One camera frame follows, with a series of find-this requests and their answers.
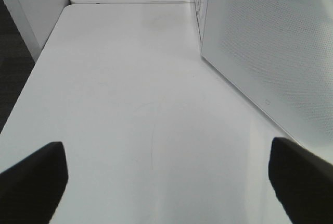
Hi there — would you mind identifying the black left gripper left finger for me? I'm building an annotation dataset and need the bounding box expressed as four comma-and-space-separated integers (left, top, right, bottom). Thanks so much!
1, 142, 68, 223

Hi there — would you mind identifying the white microwave door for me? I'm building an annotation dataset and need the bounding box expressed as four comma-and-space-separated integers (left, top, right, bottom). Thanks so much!
200, 0, 333, 154

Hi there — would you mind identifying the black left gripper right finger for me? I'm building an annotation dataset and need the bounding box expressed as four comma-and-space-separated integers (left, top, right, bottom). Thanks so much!
268, 137, 332, 223

